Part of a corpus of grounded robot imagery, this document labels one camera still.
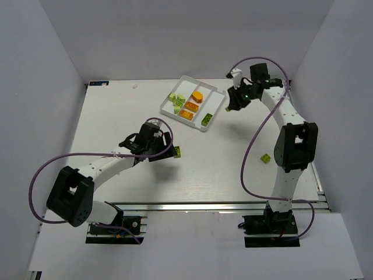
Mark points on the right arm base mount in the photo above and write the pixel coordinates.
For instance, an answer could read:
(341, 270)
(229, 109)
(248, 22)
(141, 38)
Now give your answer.
(257, 234)

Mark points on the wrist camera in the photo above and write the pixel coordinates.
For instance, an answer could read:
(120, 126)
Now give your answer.
(158, 123)
(236, 76)

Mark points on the long green lego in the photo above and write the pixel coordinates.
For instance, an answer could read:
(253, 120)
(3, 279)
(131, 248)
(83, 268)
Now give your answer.
(206, 120)

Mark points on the left blue table label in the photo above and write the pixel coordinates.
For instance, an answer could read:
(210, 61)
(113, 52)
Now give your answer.
(99, 83)

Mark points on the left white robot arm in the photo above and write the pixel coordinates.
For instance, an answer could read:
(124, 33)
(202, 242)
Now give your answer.
(71, 197)

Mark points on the white divided tray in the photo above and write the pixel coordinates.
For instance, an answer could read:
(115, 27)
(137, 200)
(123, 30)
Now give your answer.
(212, 101)

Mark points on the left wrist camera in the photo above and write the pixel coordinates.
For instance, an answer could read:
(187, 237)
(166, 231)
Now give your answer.
(158, 123)

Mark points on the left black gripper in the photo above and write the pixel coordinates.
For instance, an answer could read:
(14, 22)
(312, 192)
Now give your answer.
(164, 146)

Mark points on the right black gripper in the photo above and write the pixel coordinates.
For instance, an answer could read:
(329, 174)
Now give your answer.
(236, 97)

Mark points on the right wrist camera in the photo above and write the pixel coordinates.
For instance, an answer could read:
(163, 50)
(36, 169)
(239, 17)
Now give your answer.
(236, 76)

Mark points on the yellow oval lego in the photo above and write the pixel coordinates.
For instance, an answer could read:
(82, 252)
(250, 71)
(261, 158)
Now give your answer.
(197, 96)

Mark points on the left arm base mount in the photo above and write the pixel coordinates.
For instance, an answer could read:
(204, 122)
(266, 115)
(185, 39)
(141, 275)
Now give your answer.
(130, 230)

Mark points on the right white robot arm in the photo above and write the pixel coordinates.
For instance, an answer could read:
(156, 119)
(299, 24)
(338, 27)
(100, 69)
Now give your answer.
(296, 144)

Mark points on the orange lego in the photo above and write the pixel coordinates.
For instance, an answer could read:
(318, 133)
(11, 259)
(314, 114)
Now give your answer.
(186, 114)
(191, 106)

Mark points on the pale green lego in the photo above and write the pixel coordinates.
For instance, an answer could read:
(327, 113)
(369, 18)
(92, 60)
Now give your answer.
(177, 109)

